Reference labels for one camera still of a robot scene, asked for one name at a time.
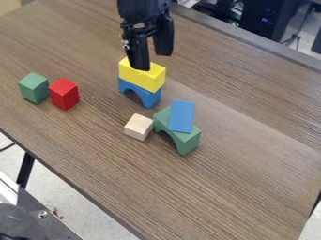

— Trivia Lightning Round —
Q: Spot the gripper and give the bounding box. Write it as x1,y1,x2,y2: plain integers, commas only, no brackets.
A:
115,0,176,72

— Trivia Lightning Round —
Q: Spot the blue arch block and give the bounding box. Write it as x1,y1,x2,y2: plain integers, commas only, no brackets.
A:
116,77,163,110

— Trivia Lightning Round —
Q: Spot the black computer tower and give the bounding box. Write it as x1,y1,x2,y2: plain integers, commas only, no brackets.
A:
237,0,300,43

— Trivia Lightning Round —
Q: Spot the red cube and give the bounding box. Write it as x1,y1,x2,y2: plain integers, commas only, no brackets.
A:
47,77,82,112

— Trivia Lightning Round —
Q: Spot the green arch block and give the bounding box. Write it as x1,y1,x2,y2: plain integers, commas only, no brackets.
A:
151,105,203,157

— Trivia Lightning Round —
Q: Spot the beige wooden cube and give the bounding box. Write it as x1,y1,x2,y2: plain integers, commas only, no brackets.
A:
122,112,155,143

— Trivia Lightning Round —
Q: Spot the blue flat block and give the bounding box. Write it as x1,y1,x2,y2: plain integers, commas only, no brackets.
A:
166,99,197,134

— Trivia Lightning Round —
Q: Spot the yellow rectangular block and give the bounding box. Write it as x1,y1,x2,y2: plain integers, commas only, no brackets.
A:
117,55,169,94

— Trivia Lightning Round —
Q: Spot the green cube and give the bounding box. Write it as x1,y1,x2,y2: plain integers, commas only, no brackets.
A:
16,71,51,105

